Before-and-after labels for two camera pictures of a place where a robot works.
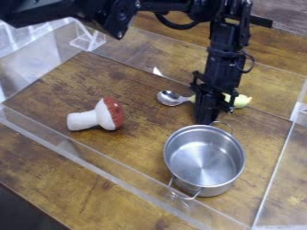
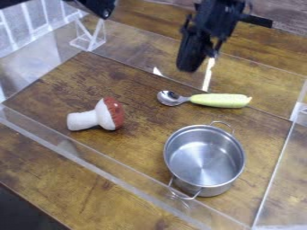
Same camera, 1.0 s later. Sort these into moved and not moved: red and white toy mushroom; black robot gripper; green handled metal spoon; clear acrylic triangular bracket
Moved: black robot gripper
Not moved: clear acrylic triangular bracket; green handled metal spoon; red and white toy mushroom
